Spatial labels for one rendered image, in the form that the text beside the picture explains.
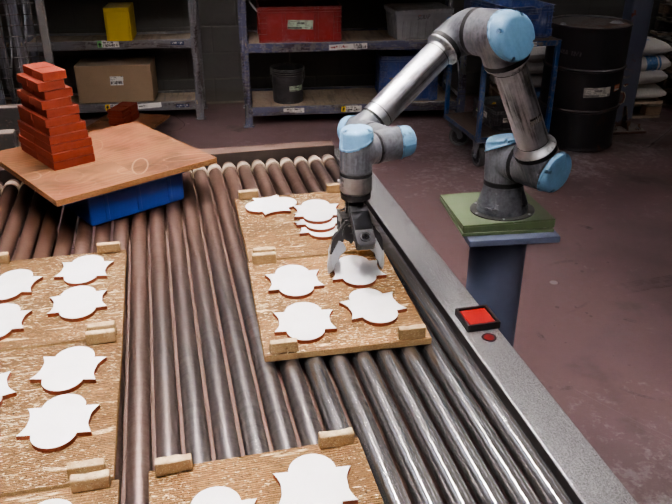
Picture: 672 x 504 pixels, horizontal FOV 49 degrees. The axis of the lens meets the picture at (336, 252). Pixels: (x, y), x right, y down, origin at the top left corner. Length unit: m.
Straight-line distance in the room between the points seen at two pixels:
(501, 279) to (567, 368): 0.99
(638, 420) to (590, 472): 1.68
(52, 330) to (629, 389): 2.23
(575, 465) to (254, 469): 0.53
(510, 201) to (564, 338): 1.30
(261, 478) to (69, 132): 1.34
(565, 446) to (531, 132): 0.92
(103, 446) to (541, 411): 0.78
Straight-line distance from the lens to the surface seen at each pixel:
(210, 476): 1.24
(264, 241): 1.94
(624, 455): 2.83
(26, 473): 1.32
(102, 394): 1.45
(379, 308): 1.61
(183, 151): 2.32
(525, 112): 1.96
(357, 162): 1.64
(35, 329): 1.68
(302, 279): 1.73
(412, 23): 6.13
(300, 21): 5.98
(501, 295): 2.30
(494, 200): 2.19
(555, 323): 3.46
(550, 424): 1.40
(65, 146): 2.26
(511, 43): 1.84
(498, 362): 1.53
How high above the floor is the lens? 1.79
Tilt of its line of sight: 27 degrees down
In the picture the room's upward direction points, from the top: straight up
